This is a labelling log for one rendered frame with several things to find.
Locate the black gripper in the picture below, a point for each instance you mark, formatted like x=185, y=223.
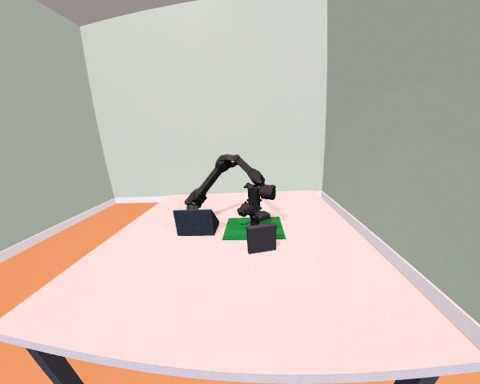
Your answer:
x=257, y=216

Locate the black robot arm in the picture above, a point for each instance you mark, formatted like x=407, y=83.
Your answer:
x=223, y=163

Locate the green circuit board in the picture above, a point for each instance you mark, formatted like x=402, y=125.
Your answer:
x=235, y=231

